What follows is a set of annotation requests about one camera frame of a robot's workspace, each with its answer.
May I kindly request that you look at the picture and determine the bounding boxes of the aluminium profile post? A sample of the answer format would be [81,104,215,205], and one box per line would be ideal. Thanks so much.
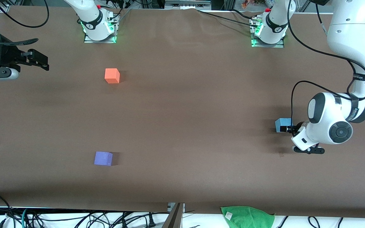
[162,203,185,228]

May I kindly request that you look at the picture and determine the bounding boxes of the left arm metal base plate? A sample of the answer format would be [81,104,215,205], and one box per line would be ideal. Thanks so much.
[250,16,285,48]

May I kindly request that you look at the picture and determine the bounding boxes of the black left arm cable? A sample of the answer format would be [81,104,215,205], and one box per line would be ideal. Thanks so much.
[287,0,365,129]

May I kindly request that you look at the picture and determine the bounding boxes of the purple foam block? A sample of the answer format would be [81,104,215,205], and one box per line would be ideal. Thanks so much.
[94,151,113,166]

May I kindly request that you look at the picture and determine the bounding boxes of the grey metal device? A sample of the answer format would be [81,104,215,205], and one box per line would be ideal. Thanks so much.
[165,0,212,10]

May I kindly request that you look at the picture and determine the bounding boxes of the light blue foam block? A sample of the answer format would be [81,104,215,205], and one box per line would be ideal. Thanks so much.
[275,118,293,133]

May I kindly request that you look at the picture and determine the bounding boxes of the green cloth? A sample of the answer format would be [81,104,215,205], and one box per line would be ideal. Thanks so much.
[221,206,275,228]

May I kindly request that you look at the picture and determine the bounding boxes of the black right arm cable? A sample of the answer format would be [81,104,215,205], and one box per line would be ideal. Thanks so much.
[0,0,49,45]

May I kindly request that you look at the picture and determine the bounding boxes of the orange foam block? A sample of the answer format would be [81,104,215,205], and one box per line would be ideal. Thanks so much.
[105,68,120,84]

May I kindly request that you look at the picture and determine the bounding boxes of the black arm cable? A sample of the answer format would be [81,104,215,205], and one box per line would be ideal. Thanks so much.
[287,0,365,129]
[0,0,49,45]

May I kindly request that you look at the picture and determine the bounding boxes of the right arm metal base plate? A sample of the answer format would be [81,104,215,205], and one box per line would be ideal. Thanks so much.
[84,14,118,44]

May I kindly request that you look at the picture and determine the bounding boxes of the black table cable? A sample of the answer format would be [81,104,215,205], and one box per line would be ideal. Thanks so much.
[196,9,259,27]

